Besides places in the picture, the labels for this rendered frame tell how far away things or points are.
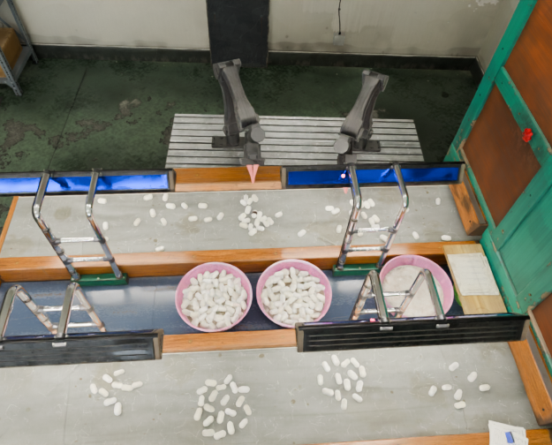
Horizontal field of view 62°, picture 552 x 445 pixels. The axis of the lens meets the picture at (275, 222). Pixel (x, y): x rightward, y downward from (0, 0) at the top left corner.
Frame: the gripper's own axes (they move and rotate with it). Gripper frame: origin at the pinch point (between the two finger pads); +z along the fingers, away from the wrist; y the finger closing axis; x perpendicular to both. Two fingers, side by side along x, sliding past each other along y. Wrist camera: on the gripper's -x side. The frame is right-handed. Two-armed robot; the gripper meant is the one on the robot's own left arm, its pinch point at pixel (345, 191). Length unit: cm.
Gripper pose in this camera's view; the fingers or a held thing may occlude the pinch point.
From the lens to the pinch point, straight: 186.2
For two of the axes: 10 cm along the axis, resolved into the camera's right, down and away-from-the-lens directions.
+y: 10.0, -0.3, 0.5
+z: 0.3, 9.9, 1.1
